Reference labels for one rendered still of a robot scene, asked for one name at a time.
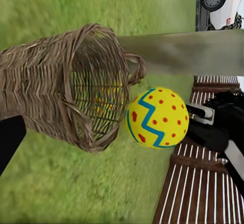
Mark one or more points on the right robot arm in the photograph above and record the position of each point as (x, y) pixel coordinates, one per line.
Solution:
(201, 132)

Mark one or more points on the easter egg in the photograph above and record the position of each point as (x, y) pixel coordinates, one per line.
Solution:
(157, 118)

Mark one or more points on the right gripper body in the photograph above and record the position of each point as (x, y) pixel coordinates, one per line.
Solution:
(213, 142)

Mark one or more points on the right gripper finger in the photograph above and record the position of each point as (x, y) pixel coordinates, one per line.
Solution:
(201, 131)

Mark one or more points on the wicker basket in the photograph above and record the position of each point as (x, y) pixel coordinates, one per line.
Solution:
(36, 82)

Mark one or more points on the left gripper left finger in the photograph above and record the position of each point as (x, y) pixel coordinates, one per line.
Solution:
(12, 132)

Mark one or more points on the bush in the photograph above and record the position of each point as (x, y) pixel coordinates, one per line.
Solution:
(235, 25)

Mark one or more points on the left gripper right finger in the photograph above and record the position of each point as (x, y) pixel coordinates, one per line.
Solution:
(236, 131)

